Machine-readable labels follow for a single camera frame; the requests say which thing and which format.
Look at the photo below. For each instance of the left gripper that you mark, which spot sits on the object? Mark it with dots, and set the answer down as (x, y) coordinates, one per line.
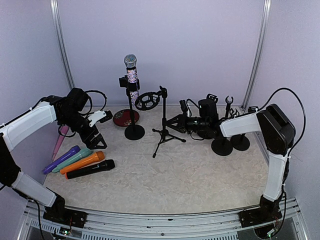
(91, 144)

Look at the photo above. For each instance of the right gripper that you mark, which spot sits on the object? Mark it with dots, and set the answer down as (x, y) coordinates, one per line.
(173, 127)

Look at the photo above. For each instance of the mint green microphone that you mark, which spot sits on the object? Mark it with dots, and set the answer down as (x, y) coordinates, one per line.
(83, 153)

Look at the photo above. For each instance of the orange microphone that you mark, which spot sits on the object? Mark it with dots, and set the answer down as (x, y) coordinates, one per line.
(93, 158)

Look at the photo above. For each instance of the purple microphone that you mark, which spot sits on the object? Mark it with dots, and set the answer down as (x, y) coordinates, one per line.
(75, 149)

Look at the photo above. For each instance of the black microphone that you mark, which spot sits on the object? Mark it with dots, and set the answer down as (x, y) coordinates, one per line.
(105, 165)

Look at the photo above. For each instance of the pink microphone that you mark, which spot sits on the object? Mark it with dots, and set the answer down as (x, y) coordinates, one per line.
(64, 130)

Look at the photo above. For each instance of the black tripod mic stand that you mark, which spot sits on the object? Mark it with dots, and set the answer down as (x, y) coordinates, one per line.
(148, 101)

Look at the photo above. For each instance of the black orange mic stand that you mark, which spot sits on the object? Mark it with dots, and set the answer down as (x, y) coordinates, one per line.
(212, 97)

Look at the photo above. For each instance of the black mint mic stand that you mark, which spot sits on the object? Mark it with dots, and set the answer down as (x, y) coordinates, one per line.
(221, 145)

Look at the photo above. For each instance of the black pink mic stand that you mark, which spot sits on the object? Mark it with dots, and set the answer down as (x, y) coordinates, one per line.
(228, 105)

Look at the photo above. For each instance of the black purple mic stand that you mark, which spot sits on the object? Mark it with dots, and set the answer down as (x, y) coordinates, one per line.
(239, 142)

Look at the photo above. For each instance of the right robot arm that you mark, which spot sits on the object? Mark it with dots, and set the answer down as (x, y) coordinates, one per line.
(229, 133)

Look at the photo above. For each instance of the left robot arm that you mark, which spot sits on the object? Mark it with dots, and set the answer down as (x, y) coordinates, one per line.
(65, 111)

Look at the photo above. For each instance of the black glitter mic stand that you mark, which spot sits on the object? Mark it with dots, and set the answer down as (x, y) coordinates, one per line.
(132, 132)

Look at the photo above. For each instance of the glitter rhinestone microphone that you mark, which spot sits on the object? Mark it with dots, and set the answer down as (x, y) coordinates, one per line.
(130, 62)

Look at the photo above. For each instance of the red floral plate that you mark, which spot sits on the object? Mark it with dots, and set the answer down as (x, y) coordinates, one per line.
(122, 118)

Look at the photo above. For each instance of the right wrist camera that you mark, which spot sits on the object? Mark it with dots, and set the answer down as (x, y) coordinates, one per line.
(185, 108)

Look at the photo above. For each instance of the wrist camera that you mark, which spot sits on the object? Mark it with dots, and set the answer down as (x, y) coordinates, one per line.
(185, 108)
(99, 116)

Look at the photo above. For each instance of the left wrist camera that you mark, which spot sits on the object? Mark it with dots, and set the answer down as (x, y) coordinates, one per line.
(99, 116)

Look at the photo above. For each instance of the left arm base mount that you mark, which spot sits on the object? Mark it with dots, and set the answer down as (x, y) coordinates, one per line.
(72, 218)

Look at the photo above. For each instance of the aluminium front rail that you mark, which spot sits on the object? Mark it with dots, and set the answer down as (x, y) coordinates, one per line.
(104, 225)

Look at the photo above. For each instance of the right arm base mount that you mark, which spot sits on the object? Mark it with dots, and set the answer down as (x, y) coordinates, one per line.
(256, 216)

